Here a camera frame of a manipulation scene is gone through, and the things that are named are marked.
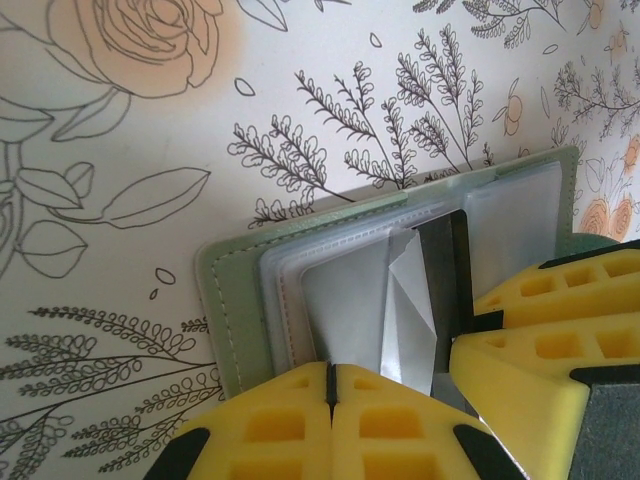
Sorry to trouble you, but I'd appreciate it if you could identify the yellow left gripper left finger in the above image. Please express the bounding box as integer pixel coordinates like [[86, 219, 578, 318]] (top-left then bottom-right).
[[142, 362, 333, 480]]

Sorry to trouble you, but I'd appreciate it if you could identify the green card holder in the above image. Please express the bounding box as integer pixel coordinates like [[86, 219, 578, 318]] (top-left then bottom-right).
[[193, 143, 621, 401]]

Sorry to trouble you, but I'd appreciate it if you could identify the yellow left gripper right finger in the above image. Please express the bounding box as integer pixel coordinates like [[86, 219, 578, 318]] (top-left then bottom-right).
[[331, 362, 532, 480]]

